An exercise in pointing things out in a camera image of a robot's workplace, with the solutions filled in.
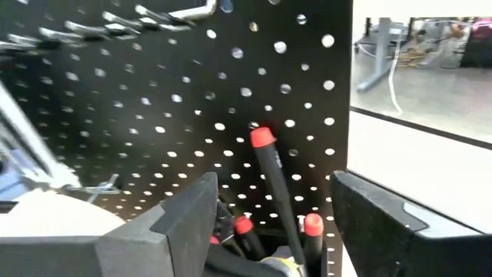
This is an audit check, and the black metal pegboard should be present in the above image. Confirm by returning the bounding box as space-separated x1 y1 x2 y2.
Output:
0 0 354 277

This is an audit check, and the black red-topped equipment case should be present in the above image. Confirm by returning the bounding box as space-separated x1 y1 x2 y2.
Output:
459 17 492 70

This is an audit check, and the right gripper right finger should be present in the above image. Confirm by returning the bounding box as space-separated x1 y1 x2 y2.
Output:
331 171 492 277

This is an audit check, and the black-handled screwdriver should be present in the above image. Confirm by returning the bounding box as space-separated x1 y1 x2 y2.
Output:
303 212 326 277

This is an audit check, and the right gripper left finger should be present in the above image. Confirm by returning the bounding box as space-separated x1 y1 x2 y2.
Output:
0 172 219 277

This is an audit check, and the black aluminium table frame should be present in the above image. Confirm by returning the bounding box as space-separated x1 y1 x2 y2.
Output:
349 105 492 152

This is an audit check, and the black red-capped screwdriver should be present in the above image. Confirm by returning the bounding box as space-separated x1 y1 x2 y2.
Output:
233 215 268 262
249 126 308 277

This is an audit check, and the grey desk leg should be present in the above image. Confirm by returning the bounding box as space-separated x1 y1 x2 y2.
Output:
355 17 403 93

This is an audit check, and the white hanging cable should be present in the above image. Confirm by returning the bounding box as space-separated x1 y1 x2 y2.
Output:
387 38 404 116

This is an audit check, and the long wire loop peg hook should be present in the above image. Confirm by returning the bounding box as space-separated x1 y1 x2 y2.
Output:
63 172 123 204

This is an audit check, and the long silver wire rail hook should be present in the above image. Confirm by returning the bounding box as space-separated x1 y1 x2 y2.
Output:
0 0 218 53

